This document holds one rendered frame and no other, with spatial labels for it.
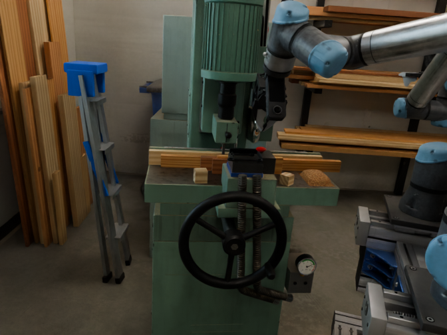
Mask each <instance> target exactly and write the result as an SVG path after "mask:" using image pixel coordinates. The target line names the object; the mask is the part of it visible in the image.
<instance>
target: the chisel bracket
mask: <svg viewBox="0 0 447 335"><path fill-rule="evenodd" d="M238 128H239V126H238V123H237V121H236V119H235V118H234V117H233V119H223V118H218V114H213V118H212V134H213V137H214V140H215V143H221V144H223V145H226V144H236V143H237V130H238ZM225 132H230V133H231V134H232V137H231V138H230V139H228V138H226V136H225Z"/></svg>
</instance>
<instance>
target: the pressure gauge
mask: <svg viewBox="0 0 447 335"><path fill-rule="evenodd" d="M295 266H296V267H297V270H298V272H299V273H300V275H301V276H302V277H304V276H305V275H310V274H312V273H313V272H314V271H315V270H316V268H317V264H316V262H315V260H314V258H313V257H312V256H311V255H309V254H302V255H299V256H298V257H297V259H296V261H295ZM306 266H308V268H307V267H306Z"/></svg>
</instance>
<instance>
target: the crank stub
mask: <svg viewBox="0 0 447 335"><path fill-rule="evenodd" d="M264 266H265V274H266V276H267V278H268V279H269V280H273V279H274V278H275V277H276V274H275V271H274V269H273V267H272V266H271V264H270V263H268V262H266V263H265V264H264Z"/></svg>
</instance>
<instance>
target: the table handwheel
mask: <svg viewBox="0 0 447 335"><path fill-rule="evenodd" d="M230 202H242V203H248V204H252V205H254V206H256V207H258V208H260V209H262V210H263V211H264V212H266V214H268V216H269V217H270V218H271V220H272V222H270V223H268V224H266V225H264V226H262V227H260V228H257V229H254V230H252V231H250V232H247V233H244V234H242V232H241V231H240V230H238V229H236V226H235V222H234V220H233V218H221V220H222V225H223V231H224V232H223V231H221V230H219V229H217V228H216V227H214V226H213V225H210V224H209V223H208V222H206V221H204V220H203V219H202V218H200V217H201V216H202V215H203V214H204V213H205V212H206V211H208V210H210V209H211V208H213V207H215V206H218V205H221V204H224V203H230ZM195 223H197V224H198V225H201V226H202V227H204V228H206V229H207V230H209V231H211V232H212V233H213V234H215V235H217V236H218V237H219V238H221V239H222V246H223V250H224V251H225V253H227V254H228V258H227V269H226V273H225V278H224V279H223V278H219V277H215V276H212V275H209V274H208V273H206V272H204V271H203V270H202V269H201V268H200V267H199V266H197V264H196V263H195V262H194V260H193V258H192V256H191V254H190V248H189V239H190V233H191V231H192V228H193V226H194V225H195ZM273 228H275V230H276V235H277V240H276V245H275V249H274V251H273V254H272V255H271V257H270V258H269V260H268V261H267V262H268V263H270V264H271V266H272V267H273V269H275V268H276V266H277V265H278V264H279V262H280V261H281V259H282V257H283V254H284V252H285V248H286V244H287V230H286V226H285V222H284V220H283V218H282V216H281V214H280V212H279V211H278V210H277V209H276V208H275V206H274V205H272V204H271V203H270V202H269V201H268V200H266V199H264V198H262V197H260V196H258V195H256V194H253V193H249V192H245V191H227V192H223V193H219V194H216V195H213V196H211V197H209V198H207V199H205V200H203V201H202V202H200V203H199V204H198V205H196V206H195V207H194V208H193V209H192V210H191V211H190V213H189V214H188V216H187V217H186V218H185V220H184V222H183V224H182V226H181V229H180V233H179V237H178V248H179V253H180V257H181V260H182V262H183V264H184V266H185V267H186V269H187V270H188V271H189V273H190V274H191V275H192V276H193V277H195V278H196V279H198V280H199V281H200V282H202V283H204V284H206V285H208V286H212V287H215V288H221V289H237V288H243V287H247V286H250V285H253V284H255V283H257V282H259V281H261V280H262V279H264V278H265V277H266V274H265V266H264V265H263V266H262V267H261V268H260V269H258V270H257V271H255V272H254V273H251V274H250V275H247V276H244V277H240V278H236V279H231V273H232V267H233V260H234V256H236V255H239V254H241V253H242V252H243V251H244V249H245V241H246V240H248V239H250V238H252V237H254V236H256V235H258V234H260V233H263V232H266V231H268V230H270V229H273Z"/></svg>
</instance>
